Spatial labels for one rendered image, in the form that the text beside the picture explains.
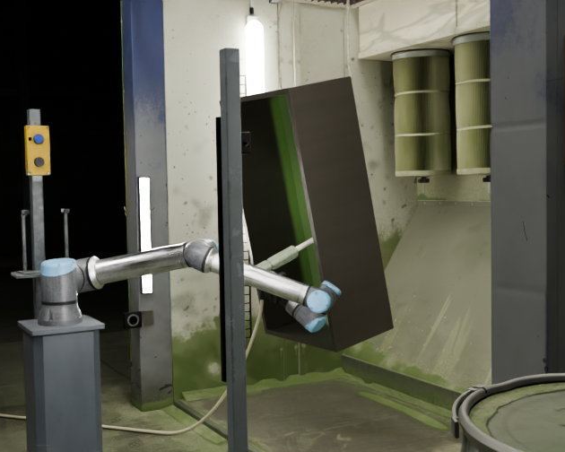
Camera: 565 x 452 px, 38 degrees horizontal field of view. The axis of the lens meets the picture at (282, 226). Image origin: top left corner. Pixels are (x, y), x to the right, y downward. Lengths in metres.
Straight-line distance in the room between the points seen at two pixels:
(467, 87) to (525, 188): 2.47
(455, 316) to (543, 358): 2.58
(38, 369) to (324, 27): 2.64
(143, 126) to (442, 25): 1.68
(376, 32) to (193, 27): 1.11
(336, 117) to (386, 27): 1.34
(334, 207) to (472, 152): 1.00
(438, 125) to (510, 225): 2.86
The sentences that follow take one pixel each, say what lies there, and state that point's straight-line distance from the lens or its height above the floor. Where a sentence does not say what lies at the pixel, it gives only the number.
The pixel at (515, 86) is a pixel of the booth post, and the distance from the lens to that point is 1.99.
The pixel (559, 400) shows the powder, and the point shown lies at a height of 0.86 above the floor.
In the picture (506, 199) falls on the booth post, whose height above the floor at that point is 1.18.
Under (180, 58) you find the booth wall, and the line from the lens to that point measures 4.56.
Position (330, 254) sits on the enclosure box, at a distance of 3.64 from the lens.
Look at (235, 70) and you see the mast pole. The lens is 2.53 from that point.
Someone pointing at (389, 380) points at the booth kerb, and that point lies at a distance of 4.69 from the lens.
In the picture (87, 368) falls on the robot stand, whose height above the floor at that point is 0.46.
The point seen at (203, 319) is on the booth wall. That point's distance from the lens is 4.61.
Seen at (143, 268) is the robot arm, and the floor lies 0.86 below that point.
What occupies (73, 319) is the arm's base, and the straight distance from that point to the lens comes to 3.61.
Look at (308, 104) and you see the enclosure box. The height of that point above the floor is 1.57.
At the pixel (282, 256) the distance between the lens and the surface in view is 3.60.
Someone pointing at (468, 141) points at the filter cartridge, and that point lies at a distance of 4.37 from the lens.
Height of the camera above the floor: 1.23
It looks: 3 degrees down
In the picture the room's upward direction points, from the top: 1 degrees counter-clockwise
